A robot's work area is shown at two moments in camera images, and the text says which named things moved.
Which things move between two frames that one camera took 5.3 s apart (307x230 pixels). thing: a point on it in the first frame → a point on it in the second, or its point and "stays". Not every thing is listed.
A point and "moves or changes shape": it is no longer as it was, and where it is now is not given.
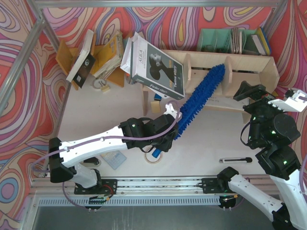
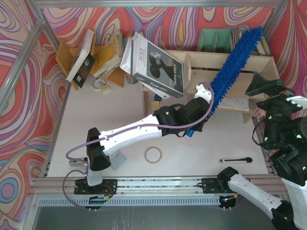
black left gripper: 172,132 → 206,115
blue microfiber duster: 203,92 moves or changes shape
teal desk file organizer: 230,41 stays
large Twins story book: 147,65 stays
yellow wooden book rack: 65,55 stays
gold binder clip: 105,88 stays
